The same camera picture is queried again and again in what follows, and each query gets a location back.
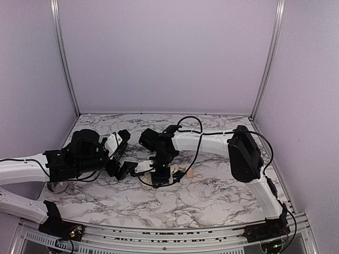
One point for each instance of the aluminium front rail frame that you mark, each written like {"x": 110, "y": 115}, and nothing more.
{"x": 115, "y": 239}

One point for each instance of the clear glass cup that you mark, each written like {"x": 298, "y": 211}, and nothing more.
{"x": 57, "y": 187}

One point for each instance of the aluminium corner post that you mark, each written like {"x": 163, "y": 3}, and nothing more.
{"x": 63, "y": 56}
{"x": 273, "y": 47}

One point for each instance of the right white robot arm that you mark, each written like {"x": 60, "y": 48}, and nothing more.
{"x": 238, "y": 145}

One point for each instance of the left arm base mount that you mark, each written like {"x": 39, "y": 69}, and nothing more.
{"x": 56, "y": 226}

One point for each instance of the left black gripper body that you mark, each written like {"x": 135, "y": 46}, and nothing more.
{"x": 114, "y": 167}

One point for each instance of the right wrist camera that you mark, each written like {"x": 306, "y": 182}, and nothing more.
{"x": 140, "y": 168}

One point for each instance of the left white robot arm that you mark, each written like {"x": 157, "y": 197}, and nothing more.
{"x": 86, "y": 156}

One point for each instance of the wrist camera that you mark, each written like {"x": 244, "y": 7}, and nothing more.
{"x": 114, "y": 140}
{"x": 140, "y": 168}

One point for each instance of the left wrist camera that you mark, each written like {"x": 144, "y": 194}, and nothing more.
{"x": 114, "y": 140}

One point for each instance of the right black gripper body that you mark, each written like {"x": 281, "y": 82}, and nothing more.
{"x": 161, "y": 175}

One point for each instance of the beige and black folding umbrella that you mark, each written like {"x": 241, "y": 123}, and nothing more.
{"x": 177, "y": 172}

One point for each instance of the left aluminium corner post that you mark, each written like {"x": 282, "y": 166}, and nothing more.
{"x": 63, "y": 56}

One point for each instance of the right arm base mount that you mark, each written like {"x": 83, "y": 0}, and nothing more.
{"x": 271, "y": 228}

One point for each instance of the right aluminium corner post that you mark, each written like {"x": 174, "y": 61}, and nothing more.
{"x": 273, "y": 47}

